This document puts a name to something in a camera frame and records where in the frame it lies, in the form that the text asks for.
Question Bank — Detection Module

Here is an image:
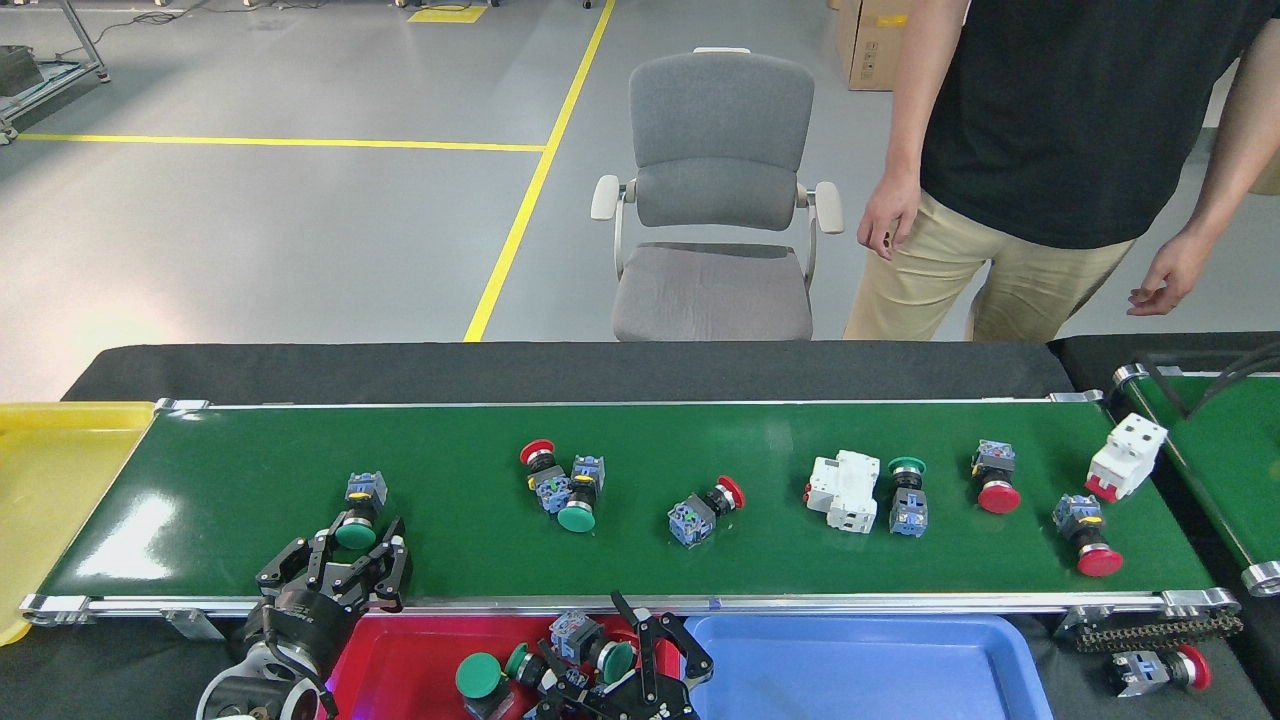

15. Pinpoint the person's right hand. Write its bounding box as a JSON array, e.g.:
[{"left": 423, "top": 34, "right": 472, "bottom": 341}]
[{"left": 857, "top": 172, "right": 921, "bottom": 263}]

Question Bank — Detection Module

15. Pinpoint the black guide frame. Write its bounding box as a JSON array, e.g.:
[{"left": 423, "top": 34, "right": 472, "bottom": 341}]
[{"left": 1140, "top": 345, "right": 1280, "bottom": 421}]

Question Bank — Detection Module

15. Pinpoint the long green conveyor belt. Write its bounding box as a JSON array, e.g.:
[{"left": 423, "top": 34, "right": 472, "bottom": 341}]
[{"left": 20, "top": 390, "right": 1241, "bottom": 626}]

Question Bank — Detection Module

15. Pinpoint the metal frame cart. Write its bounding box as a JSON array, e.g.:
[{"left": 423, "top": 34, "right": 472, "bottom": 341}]
[{"left": 0, "top": 0, "right": 109, "bottom": 141}]

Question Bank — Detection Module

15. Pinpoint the short green conveyor belt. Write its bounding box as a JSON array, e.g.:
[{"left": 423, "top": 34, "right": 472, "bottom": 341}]
[{"left": 1112, "top": 363, "right": 1280, "bottom": 598}]

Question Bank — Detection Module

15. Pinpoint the grey office chair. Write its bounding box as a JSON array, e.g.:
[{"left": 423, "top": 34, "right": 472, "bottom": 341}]
[{"left": 590, "top": 47, "right": 844, "bottom": 342}]

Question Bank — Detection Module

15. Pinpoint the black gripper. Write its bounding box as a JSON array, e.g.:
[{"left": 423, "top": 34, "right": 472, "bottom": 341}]
[
  {"left": 525, "top": 590, "right": 715, "bottom": 720},
  {"left": 245, "top": 517, "right": 411, "bottom": 671}
]

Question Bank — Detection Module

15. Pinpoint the yellow plastic tray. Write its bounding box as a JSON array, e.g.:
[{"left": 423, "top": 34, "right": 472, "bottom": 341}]
[{"left": 0, "top": 402, "right": 158, "bottom": 646}]

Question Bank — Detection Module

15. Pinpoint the brown cardboard box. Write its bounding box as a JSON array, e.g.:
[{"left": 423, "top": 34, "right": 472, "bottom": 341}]
[{"left": 835, "top": 0, "right": 911, "bottom": 92}]

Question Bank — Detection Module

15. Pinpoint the white circuit breaker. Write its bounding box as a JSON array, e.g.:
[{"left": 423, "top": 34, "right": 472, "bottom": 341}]
[
  {"left": 804, "top": 449, "right": 882, "bottom": 535},
  {"left": 1085, "top": 412, "right": 1169, "bottom": 504}
]

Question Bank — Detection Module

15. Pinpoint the person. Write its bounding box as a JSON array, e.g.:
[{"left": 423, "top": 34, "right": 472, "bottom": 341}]
[{"left": 843, "top": 0, "right": 1280, "bottom": 343}]

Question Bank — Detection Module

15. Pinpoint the conveyor drive chain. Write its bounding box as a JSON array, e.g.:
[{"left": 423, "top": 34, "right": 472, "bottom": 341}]
[{"left": 1060, "top": 610, "right": 1244, "bottom": 653}]

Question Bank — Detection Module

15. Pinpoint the person's left hand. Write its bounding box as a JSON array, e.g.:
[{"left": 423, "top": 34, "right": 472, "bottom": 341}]
[{"left": 1128, "top": 232, "right": 1216, "bottom": 318}]

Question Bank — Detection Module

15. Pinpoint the blue plastic tray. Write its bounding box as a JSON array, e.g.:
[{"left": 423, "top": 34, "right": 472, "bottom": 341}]
[{"left": 685, "top": 613, "right": 1056, "bottom": 720}]

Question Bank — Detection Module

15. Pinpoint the red plastic tray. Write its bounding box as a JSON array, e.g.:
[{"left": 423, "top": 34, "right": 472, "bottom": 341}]
[{"left": 320, "top": 612, "right": 691, "bottom": 720}]

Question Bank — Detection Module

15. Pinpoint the black case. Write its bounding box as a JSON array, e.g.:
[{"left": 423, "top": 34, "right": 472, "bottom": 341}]
[{"left": 0, "top": 45, "right": 46, "bottom": 96}]

